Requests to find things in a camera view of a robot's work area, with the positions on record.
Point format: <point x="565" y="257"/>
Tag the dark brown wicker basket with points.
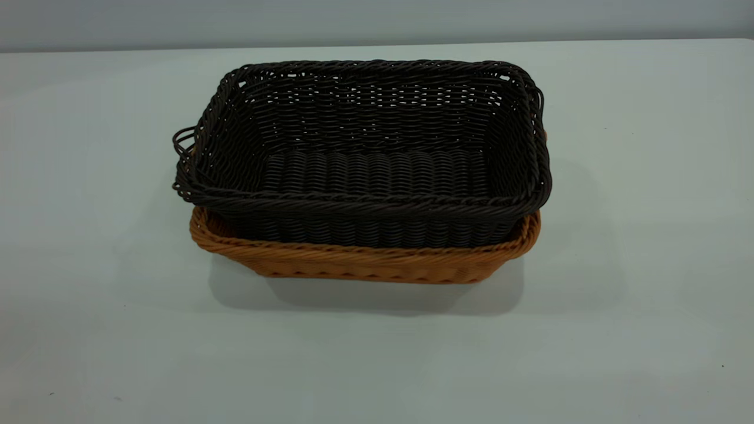
<point x="365" y="176"/>

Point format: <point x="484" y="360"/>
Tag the orange-brown wicker basket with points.
<point x="365" y="262"/>

